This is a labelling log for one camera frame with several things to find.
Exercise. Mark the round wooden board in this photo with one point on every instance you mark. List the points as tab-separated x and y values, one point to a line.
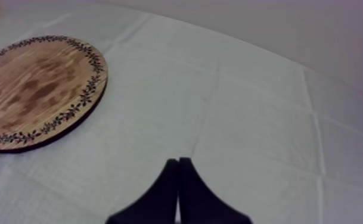
37	94

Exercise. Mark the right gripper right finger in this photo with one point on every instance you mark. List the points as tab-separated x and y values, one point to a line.
196	203

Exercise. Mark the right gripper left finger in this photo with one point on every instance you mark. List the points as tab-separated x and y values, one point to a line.
159	203

